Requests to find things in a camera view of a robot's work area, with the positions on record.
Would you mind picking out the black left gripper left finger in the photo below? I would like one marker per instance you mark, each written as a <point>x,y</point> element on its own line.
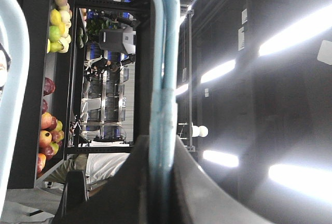
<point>126,198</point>

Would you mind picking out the light blue shopping basket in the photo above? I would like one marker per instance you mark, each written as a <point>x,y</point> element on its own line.
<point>16,39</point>

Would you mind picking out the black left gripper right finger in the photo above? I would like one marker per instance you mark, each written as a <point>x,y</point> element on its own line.
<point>196,198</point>

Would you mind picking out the black wooden produce stand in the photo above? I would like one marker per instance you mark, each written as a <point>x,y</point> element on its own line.
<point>66,71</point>

